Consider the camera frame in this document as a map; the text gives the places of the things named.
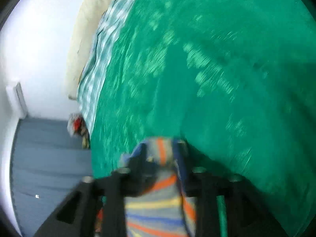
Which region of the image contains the striped knitted sweater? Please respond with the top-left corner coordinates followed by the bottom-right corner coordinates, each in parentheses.
top-left (95, 136), bottom-right (198, 237)

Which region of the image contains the pile of clothes on chair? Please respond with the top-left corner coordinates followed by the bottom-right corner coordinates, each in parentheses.
top-left (67, 113), bottom-right (90, 149)

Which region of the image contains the blue grey curtain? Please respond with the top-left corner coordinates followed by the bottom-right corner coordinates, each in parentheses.
top-left (10, 118), bottom-right (93, 236)

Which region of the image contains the green floral bedspread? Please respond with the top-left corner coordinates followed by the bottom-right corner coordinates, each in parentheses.
top-left (91, 0), bottom-right (315, 236)

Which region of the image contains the green white checkered sheet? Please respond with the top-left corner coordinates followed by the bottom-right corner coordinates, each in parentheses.
top-left (77, 0), bottom-right (135, 134)

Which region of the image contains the cream pillow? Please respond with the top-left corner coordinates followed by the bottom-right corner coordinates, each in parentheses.
top-left (65, 0), bottom-right (112, 101)

